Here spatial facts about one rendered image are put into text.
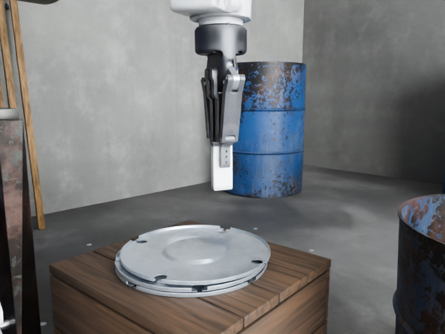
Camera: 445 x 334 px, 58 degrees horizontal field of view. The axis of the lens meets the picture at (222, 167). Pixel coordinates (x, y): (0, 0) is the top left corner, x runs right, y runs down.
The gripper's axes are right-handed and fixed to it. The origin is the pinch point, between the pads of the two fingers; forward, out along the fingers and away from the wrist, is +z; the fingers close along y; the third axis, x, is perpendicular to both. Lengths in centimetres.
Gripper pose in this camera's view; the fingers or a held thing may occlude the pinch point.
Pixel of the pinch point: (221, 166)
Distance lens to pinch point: 61.5
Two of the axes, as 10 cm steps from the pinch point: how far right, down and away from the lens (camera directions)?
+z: 0.1, 9.8, 1.8
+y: -3.3, -1.7, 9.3
